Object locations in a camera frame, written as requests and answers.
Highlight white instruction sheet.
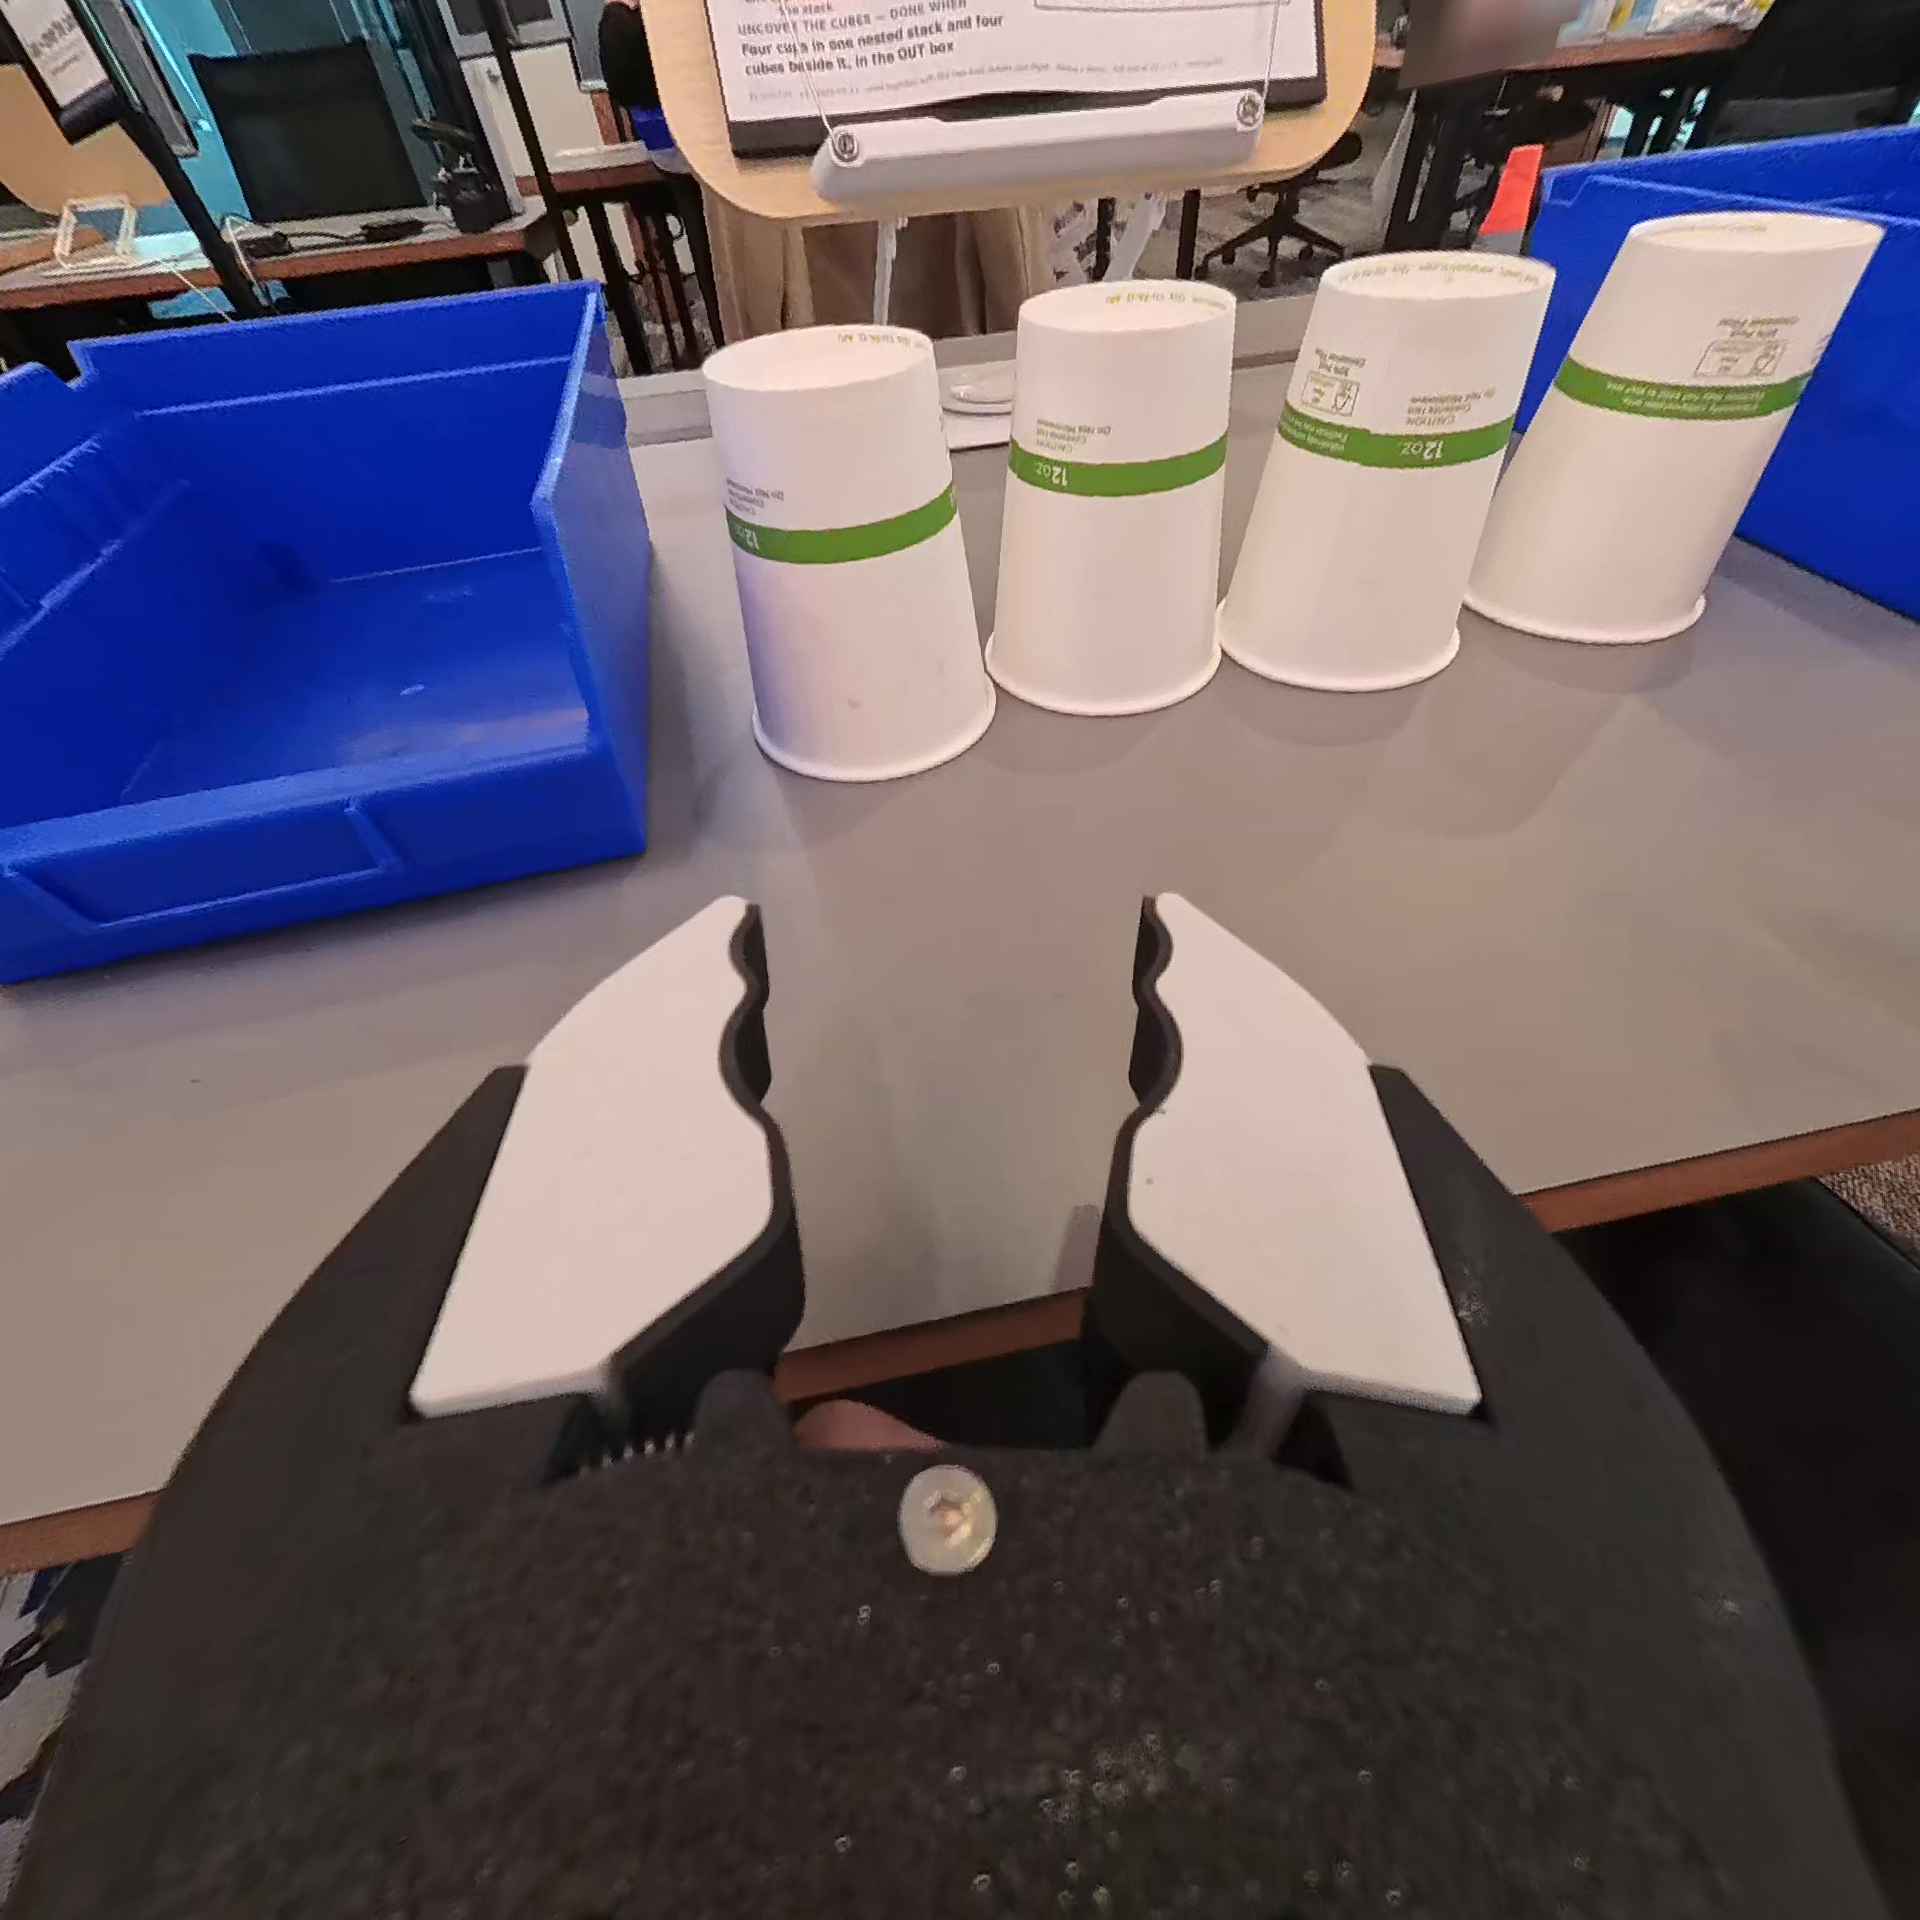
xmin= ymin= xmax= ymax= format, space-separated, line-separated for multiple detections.
xmin=704 ymin=0 xmax=1327 ymax=126

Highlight tan cardboard box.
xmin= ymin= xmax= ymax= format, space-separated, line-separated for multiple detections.
xmin=704 ymin=192 xmax=1052 ymax=344

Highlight blue plastic bin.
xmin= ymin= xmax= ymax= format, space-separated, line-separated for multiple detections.
xmin=1523 ymin=128 xmax=1920 ymax=624
xmin=0 ymin=278 xmax=657 ymax=987

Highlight background wooden desk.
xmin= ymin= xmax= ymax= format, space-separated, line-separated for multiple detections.
xmin=0 ymin=201 xmax=548 ymax=355
xmin=1372 ymin=23 xmax=1757 ymax=256

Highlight wooden board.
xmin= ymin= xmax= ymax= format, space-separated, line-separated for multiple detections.
xmin=641 ymin=0 xmax=1379 ymax=230

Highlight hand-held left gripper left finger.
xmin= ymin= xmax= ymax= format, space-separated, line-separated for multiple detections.
xmin=408 ymin=896 xmax=805 ymax=1444

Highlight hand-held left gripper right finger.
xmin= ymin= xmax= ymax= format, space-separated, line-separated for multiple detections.
xmin=1087 ymin=893 xmax=1489 ymax=1455

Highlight person's dark trousers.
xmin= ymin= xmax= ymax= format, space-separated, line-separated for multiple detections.
xmin=1546 ymin=1176 xmax=1920 ymax=1920

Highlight orange cone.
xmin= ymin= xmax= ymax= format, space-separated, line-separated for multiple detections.
xmin=1477 ymin=143 xmax=1548 ymax=249

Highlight white paper cup green band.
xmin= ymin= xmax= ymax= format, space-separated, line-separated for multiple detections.
xmin=703 ymin=324 xmax=999 ymax=783
xmin=1218 ymin=252 xmax=1557 ymax=692
xmin=1463 ymin=213 xmax=1887 ymax=647
xmin=984 ymin=278 xmax=1239 ymax=717

